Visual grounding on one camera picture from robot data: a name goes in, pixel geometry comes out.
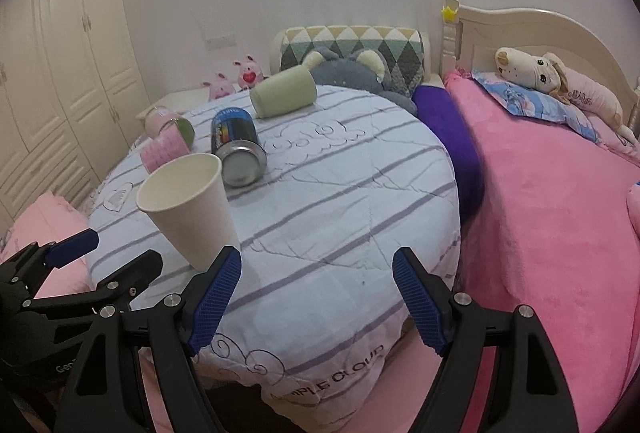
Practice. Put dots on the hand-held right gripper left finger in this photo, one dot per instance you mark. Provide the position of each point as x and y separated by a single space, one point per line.
215 300

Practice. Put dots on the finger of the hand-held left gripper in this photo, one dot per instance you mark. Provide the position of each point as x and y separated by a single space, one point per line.
135 274
72 244

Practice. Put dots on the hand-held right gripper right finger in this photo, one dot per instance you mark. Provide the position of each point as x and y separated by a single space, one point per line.
417 305

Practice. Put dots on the white paper cup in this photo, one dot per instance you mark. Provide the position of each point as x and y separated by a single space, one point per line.
192 208

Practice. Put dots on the pink ribbed cup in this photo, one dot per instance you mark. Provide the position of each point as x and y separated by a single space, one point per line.
160 153

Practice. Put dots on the pink and green cup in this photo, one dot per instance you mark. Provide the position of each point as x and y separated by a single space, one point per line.
167 123

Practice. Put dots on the pale green cup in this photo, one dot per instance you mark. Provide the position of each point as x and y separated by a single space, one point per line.
282 92

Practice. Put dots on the pink pillow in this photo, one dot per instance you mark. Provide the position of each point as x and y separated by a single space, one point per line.
45 213

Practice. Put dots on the striped white quilt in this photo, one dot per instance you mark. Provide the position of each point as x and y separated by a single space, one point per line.
325 213

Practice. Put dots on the pink fleece blanket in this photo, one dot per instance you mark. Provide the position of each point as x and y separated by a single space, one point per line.
540 238

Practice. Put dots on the blue metal can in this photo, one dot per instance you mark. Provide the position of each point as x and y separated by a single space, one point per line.
237 148

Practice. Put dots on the purple bolster pillow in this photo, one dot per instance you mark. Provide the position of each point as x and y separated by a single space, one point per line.
450 138

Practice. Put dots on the cream wardrobe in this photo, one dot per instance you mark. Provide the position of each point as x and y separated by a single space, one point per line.
65 63

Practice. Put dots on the pink pig plush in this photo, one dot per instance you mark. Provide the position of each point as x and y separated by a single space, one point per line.
219 86
249 73

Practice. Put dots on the blue printed pillow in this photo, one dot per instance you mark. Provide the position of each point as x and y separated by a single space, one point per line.
525 104

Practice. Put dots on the grey plush toy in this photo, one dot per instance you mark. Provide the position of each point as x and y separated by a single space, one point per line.
350 74

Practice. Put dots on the triangle patterned cushion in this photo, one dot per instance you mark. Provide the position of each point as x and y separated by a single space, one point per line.
397 48

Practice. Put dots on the cream dog plush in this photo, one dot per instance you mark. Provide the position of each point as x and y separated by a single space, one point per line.
530 68

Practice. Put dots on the cream wooden headboard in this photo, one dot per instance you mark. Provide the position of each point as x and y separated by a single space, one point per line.
500 28

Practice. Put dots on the yellow star ornament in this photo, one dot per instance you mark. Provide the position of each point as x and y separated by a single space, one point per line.
449 13

